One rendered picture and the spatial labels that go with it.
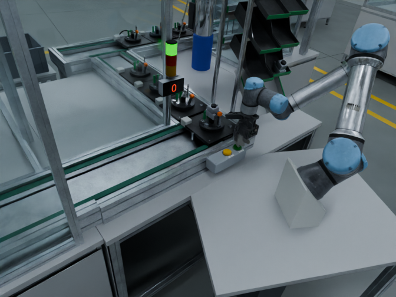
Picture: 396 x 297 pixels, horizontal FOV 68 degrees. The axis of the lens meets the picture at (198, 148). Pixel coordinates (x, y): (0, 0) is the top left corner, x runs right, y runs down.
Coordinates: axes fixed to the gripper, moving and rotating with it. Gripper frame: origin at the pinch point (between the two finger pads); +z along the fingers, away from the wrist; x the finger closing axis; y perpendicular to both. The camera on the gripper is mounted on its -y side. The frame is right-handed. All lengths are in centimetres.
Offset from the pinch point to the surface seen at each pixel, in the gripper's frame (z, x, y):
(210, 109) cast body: -8.6, -0.6, -21.7
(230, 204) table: 12.7, -21.0, 18.8
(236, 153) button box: 2.6, -3.5, 2.6
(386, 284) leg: 39, 23, 82
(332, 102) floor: 98, 276, -72
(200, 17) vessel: -28, 55, -99
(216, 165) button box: 2.8, -17.0, 3.4
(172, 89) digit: -21.3, -18.3, -30.7
